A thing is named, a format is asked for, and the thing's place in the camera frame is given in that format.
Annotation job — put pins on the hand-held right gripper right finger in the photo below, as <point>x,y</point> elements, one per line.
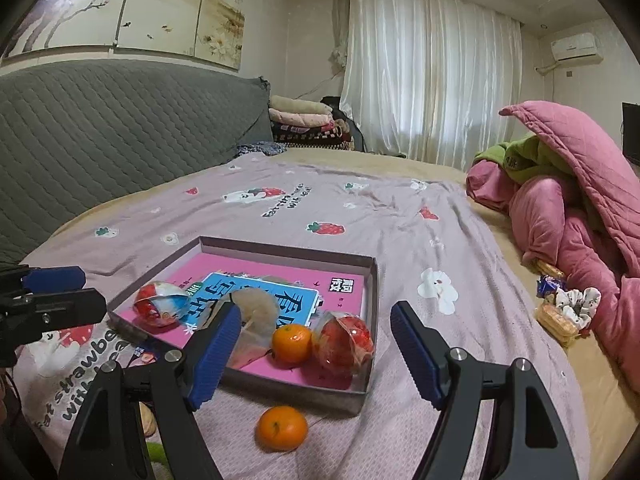
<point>415,355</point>

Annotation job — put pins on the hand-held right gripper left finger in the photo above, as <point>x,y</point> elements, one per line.
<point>215,355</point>

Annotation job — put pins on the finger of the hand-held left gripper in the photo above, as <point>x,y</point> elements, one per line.
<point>65,312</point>
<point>57,278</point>

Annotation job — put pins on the beige bath pouf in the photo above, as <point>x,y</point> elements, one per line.
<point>257,315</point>

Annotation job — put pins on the red ball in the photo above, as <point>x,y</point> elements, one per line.
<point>345,342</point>

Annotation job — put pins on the red and blue toy egg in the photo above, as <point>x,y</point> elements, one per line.
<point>160,305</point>

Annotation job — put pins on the orange tangerine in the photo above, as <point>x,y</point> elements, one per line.
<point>281,428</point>
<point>291,344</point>

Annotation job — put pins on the walnut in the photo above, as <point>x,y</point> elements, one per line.
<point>149,422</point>

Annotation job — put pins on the grey cardboard box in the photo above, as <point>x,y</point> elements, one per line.
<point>310,394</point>

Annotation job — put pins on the blue book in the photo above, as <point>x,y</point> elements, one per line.
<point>295,305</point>

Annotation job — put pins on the pink book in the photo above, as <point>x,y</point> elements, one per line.
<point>280,270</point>

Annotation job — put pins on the blue candy wrapper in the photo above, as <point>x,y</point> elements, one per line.
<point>547,286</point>

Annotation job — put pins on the grey quilted headboard cover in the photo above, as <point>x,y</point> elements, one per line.
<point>100,135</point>

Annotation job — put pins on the pink strawberry print blanket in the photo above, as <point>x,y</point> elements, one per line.
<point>375,210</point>

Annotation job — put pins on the white floral scrunchie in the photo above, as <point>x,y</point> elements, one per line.
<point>575,302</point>

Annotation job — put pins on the dark floral cloth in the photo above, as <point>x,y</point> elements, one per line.
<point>260,149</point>

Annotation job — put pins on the green blanket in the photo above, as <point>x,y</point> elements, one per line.
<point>520,160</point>

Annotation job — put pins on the dark patterned folded blanket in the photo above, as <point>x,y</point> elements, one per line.
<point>310,136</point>

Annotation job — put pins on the pink folded blanket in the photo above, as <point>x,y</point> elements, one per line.
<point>300,118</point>

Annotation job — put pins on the pink quilt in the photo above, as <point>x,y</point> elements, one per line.
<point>575,160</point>

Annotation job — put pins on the beige folded blanket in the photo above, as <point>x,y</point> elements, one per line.
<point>297,104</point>

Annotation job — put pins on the white curtain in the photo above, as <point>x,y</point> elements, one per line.
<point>430,70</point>

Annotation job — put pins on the black television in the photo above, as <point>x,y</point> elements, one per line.
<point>631,132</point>

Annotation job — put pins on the white air conditioner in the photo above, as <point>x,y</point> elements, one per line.
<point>575,49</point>

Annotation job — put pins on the floral wall mural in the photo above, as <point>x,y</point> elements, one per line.
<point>165,5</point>

